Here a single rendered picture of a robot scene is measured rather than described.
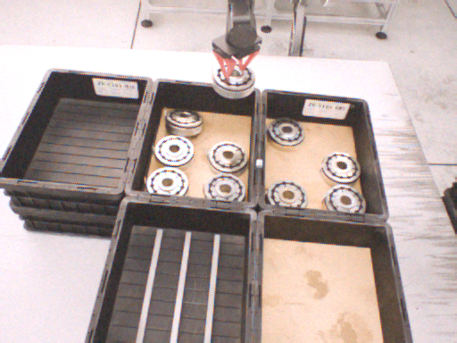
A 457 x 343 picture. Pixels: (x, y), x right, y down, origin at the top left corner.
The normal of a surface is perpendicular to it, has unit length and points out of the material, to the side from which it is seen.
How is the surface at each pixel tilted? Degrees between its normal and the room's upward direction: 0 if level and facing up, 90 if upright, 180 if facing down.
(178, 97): 90
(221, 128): 0
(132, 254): 0
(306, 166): 0
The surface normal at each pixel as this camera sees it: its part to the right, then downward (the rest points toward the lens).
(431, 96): 0.07, -0.61
